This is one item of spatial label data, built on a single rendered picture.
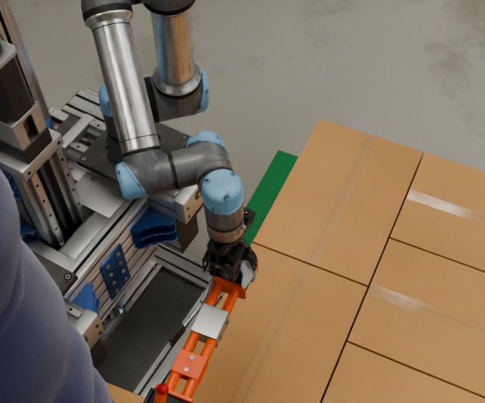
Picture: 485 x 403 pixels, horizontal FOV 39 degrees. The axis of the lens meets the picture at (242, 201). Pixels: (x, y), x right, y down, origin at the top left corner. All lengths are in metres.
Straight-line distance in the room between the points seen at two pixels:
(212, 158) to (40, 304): 0.83
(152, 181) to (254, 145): 1.92
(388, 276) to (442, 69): 1.68
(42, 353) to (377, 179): 1.99
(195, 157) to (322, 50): 2.41
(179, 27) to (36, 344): 1.07
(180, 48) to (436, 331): 1.14
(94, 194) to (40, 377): 1.39
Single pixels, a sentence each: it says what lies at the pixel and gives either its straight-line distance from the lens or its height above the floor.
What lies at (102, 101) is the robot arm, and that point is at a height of 1.25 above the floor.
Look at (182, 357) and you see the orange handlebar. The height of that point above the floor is 1.10.
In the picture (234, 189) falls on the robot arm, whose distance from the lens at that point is 1.26.
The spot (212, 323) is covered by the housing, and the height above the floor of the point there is 1.10.
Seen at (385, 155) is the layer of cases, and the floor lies 0.54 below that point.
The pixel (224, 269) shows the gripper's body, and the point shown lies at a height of 1.21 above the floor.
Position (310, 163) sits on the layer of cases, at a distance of 2.45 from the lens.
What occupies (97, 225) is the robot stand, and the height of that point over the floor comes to 0.95.
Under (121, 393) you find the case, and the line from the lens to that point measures 1.62.
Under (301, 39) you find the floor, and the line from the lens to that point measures 3.74.
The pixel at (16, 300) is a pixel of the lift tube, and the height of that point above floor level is 2.03.
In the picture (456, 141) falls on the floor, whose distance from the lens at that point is 3.35.
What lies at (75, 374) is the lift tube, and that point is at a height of 1.85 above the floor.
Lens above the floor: 2.44
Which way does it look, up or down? 54 degrees down
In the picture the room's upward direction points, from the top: 2 degrees counter-clockwise
